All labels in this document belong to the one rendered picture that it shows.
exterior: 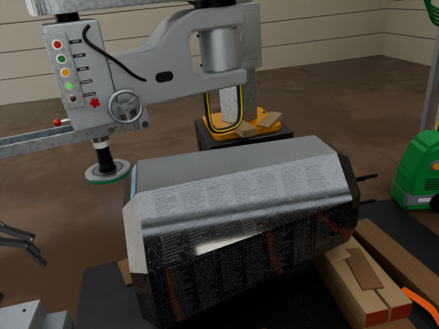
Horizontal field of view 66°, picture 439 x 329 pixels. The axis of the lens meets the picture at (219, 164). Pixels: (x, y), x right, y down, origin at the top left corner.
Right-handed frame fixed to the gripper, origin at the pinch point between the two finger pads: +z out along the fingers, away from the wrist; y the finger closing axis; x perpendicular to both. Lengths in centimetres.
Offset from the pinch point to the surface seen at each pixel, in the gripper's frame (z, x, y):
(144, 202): 21, -55, -32
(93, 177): 1, -70, -20
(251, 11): -16, -111, -149
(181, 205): 32, -50, -44
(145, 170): 15, -78, -40
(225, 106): 28, -141, -110
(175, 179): 24, -60, -49
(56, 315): 18.4, -9.5, 5.7
